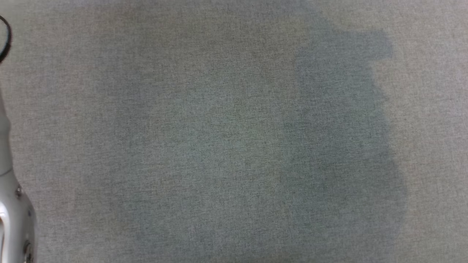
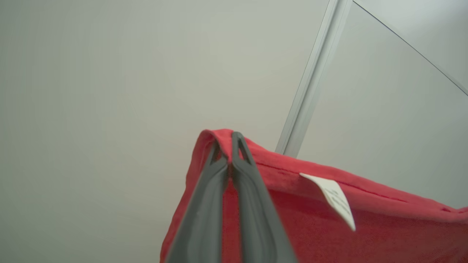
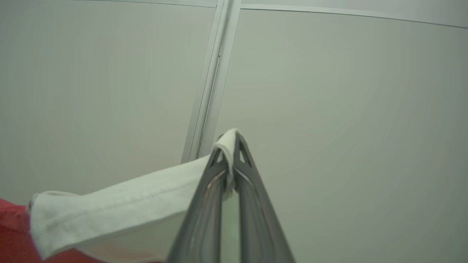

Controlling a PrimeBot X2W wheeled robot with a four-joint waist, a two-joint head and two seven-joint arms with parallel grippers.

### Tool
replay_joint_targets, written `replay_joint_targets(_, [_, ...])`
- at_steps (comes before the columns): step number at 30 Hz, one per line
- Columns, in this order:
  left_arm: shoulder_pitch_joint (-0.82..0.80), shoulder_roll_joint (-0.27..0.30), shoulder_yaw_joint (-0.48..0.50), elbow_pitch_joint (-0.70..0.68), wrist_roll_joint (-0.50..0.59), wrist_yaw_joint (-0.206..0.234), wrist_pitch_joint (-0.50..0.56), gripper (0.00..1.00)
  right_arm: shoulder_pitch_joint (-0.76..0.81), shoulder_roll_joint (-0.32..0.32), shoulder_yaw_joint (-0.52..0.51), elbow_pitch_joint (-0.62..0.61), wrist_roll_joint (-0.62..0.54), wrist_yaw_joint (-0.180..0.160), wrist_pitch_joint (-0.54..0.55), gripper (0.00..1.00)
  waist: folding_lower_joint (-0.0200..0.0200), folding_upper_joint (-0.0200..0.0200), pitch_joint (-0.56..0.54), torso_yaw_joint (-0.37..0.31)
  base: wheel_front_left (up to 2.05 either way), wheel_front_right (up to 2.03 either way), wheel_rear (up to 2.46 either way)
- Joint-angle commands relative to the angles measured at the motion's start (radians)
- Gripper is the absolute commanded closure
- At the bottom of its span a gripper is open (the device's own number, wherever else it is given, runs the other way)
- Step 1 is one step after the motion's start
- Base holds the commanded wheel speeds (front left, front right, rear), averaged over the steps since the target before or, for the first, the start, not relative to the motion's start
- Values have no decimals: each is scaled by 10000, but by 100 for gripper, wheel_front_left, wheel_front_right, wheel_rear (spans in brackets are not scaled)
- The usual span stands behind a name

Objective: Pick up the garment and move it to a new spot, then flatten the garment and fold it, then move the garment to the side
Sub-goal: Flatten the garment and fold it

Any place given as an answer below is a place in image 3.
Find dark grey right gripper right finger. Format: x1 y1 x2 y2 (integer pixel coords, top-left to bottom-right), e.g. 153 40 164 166
234 132 296 263

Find red shorts with white trim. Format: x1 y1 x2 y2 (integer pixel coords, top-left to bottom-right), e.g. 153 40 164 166
0 128 242 263

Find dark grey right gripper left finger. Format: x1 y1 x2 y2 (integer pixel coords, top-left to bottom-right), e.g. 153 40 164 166
166 136 229 263

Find grey double frame post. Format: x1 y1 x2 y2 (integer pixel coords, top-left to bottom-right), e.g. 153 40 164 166
181 0 242 164

